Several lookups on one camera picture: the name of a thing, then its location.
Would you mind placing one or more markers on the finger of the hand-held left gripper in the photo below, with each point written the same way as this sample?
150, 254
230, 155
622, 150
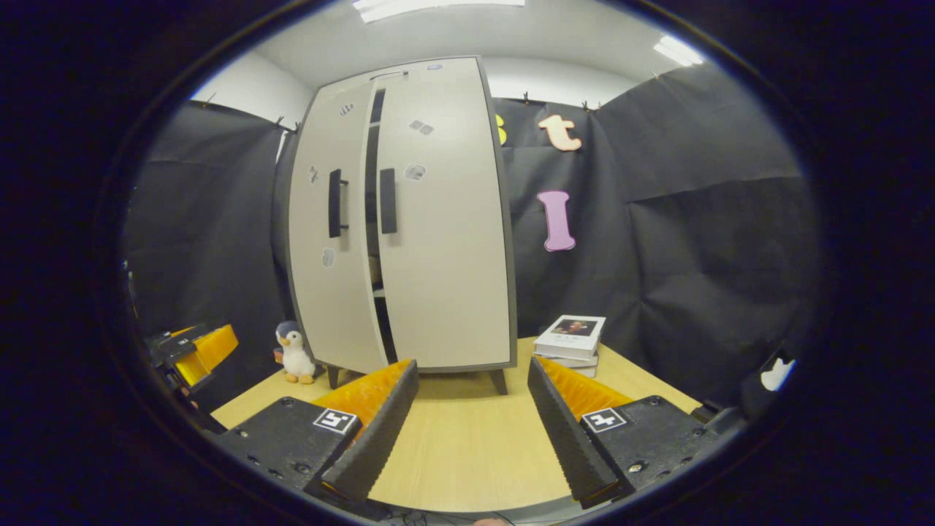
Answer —
164, 342
175, 358

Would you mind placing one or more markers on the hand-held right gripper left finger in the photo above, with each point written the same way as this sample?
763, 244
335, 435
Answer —
380, 431

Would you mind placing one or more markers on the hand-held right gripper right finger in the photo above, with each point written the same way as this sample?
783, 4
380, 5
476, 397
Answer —
566, 431

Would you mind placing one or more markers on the white cabinet door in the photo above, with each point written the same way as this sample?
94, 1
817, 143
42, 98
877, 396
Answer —
453, 277
329, 292

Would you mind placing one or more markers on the white shoe cabinet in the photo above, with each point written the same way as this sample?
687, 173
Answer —
445, 256

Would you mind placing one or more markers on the white cabinet drawer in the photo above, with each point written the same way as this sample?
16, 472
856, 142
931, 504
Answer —
453, 71

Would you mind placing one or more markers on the plain white book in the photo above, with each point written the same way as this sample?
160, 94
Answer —
577, 367

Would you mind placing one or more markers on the penguin plush toy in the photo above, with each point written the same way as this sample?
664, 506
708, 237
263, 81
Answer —
296, 354

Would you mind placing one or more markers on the black backdrop cloth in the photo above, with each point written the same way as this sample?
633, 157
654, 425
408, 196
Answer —
694, 256

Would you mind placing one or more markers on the small ceiling light panel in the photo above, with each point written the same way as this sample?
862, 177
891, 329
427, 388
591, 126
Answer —
678, 51

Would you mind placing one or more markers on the large ceiling light panel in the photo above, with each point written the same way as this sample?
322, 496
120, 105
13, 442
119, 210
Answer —
438, 7

